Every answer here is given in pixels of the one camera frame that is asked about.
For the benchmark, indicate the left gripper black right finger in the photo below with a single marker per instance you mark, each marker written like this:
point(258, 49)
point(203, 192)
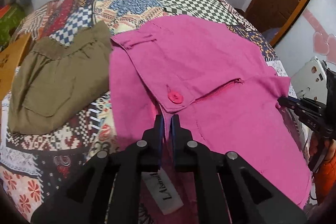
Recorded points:
point(228, 189)

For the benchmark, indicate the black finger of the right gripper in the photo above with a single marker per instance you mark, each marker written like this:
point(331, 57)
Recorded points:
point(302, 107)

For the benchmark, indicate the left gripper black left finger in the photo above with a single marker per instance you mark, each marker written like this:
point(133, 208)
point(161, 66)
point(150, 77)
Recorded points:
point(107, 189)

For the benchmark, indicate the pink pants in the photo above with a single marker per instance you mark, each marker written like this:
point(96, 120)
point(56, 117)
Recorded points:
point(223, 92)

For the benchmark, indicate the patchwork patterned bedspread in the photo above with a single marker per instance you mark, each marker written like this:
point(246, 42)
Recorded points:
point(34, 167)

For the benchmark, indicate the olive green pants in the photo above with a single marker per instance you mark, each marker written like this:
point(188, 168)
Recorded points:
point(55, 82)

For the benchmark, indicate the green storage bag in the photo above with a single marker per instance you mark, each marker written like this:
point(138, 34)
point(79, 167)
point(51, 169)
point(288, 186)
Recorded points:
point(11, 16)

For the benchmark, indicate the white camera box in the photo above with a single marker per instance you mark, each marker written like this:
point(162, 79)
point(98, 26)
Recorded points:
point(310, 81)

